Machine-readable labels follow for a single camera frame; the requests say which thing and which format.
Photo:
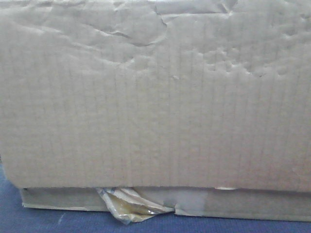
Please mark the large brown cardboard box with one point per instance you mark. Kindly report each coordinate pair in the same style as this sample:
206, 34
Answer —
199, 105

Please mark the crumpled yellowish packing tape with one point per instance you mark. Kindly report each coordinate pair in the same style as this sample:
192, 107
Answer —
128, 206

